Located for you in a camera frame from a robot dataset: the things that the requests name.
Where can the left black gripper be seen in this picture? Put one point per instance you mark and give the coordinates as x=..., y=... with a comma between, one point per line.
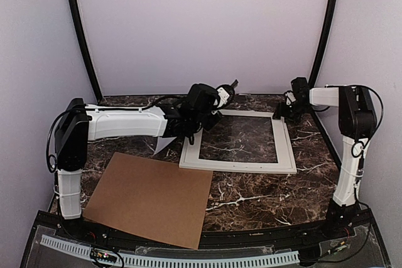
x=208, y=127

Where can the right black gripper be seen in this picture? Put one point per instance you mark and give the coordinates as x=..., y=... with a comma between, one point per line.
x=281, y=112

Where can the clear acrylic sheet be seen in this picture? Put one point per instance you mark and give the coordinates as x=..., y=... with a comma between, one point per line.
x=240, y=139

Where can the white picture frame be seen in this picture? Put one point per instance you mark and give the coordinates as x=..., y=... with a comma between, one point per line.
x=282, y=155

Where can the dark landscape photo print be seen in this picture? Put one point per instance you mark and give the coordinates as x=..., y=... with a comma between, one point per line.
x=162, y=142

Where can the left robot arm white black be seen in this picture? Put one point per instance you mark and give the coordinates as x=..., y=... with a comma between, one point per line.
x=167, y=118

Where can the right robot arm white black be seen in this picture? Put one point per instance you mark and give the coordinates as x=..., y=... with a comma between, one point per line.
x=360, y=113

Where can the brown cardboard backing board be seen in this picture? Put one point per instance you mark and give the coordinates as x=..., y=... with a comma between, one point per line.
x=152, y=199

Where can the small green circuit board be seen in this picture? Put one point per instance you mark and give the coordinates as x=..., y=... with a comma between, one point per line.
x=102, y=256

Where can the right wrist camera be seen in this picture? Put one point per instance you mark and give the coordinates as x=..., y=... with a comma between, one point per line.
x=289, y=98

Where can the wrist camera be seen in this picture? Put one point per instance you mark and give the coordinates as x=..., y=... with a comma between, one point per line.
x=289, y=98
x=226, y=93

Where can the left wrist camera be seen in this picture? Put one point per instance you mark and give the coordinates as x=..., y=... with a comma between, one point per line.
x=226, y=93

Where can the right black corner post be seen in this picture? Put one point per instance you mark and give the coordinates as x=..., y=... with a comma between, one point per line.
x=322, y=43

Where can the black corner post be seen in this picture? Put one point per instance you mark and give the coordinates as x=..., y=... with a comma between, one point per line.
x=84, y=49
x=322, y=43

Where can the black front rail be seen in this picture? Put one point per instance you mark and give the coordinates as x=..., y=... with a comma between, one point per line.
x=302, y=235

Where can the white slotted cable duct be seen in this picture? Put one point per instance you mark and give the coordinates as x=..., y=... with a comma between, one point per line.
x=124, y=259

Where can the left black corner post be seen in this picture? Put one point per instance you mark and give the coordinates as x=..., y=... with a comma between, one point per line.
x=84, y=49

